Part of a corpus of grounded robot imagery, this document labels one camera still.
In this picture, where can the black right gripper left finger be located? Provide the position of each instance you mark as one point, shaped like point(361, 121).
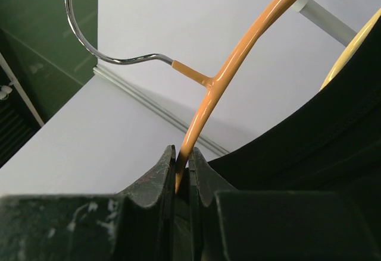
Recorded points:
point(134, 224)

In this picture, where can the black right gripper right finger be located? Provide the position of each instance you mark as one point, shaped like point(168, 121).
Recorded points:
point(231, 224)

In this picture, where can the black t-shirt white trim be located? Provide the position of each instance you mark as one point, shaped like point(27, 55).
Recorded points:
point(335, 134)

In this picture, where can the orange hanger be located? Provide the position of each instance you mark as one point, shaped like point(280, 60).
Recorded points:
point(215, 86)

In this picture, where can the yellow hanger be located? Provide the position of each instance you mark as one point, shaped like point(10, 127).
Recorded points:
point(350, 50)

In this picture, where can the metal clothes rack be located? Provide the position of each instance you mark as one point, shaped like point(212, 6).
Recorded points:
point(325, 20)

